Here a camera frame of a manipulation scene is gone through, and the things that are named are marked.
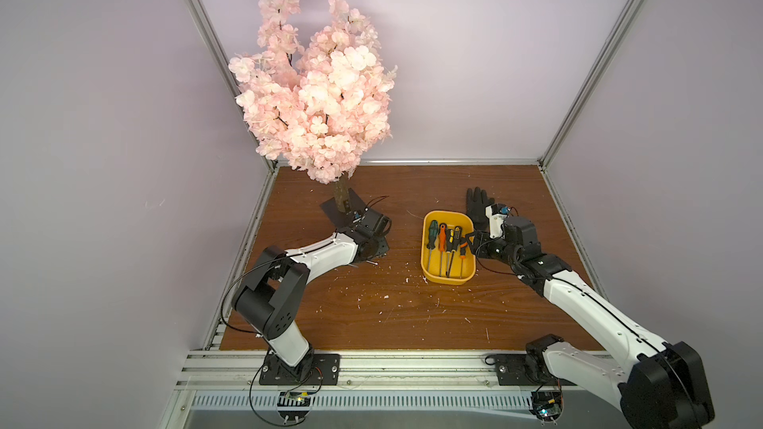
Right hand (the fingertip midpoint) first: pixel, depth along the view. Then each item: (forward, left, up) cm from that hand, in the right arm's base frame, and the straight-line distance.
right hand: (472, 230), depth 82 cm
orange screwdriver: (+3, +7, -13) cm, 15 cm away
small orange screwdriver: (-1, +1, -14) cm, 14 cm away
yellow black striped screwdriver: (+2, +4, -14) cm, 15 cm away
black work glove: (+21, -7, -15) cm, 26 cm away
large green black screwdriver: (+8, +10, -12) cm, 17 cm away
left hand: (+1, +26, -11) cm, 28 cm away
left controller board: (-39, +46, -16) cm, 63 cm away
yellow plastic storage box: (0, +6, -15) cm, 16 cm away
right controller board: (-38, -15, -17) cm, 44 cm away
